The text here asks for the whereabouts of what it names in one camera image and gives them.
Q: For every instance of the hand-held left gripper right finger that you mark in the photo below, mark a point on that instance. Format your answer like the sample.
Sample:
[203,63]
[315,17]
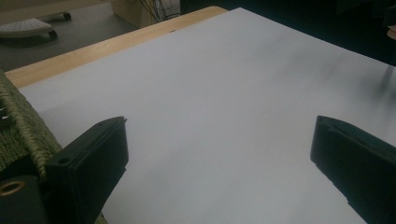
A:
[361,165]

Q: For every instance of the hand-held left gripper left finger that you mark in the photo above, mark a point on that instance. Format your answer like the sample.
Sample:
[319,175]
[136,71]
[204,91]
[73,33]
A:
[90,161]

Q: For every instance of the green woven basket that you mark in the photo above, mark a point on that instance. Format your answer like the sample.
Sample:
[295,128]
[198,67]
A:
[21,124]

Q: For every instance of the white table sheet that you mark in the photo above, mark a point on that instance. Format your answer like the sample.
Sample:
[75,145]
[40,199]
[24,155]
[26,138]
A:
[218,93]

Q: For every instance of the white wheeled base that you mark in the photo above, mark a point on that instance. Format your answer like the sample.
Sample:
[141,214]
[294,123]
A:
[25,27]

